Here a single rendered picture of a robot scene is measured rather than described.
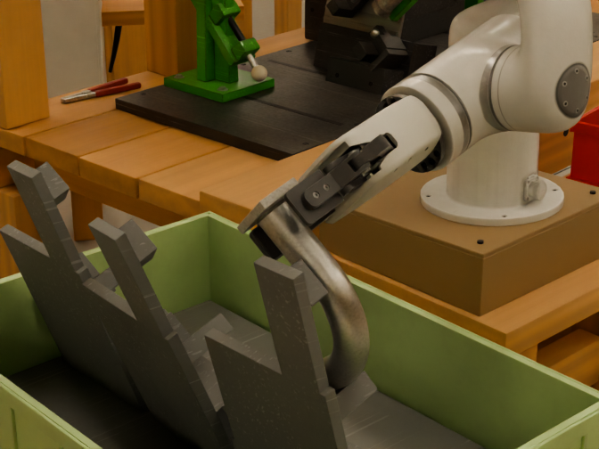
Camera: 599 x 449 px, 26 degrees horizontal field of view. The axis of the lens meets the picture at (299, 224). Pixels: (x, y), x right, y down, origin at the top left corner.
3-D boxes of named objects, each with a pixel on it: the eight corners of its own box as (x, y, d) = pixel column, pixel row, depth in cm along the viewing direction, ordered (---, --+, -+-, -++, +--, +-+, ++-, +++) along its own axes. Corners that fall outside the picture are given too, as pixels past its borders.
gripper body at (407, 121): (366, 120, 118) (281, 180, 112) (416, 66, 110) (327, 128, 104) (418, 183, 118) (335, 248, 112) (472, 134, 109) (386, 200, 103)
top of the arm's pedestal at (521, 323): (652, 284, 178) (655, 257, 176) (504, 363, 158) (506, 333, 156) (471, 217, 199) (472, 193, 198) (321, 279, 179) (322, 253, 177)
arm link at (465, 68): (488, 162, 113) (412, 154, 120) (575, 93, 120) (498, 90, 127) (463, 75, 109) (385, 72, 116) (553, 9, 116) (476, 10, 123)
